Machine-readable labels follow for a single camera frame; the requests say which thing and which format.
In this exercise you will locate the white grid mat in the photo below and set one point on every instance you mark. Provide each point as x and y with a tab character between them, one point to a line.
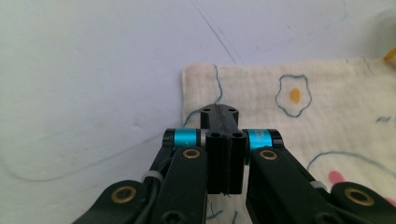
93	62

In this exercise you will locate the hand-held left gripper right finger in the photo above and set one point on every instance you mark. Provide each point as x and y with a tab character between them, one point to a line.
236	155

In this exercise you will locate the cream printed cloth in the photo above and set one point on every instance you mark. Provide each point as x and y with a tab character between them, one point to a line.
327	130

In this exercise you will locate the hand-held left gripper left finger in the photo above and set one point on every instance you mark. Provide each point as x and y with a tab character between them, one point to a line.
216	155

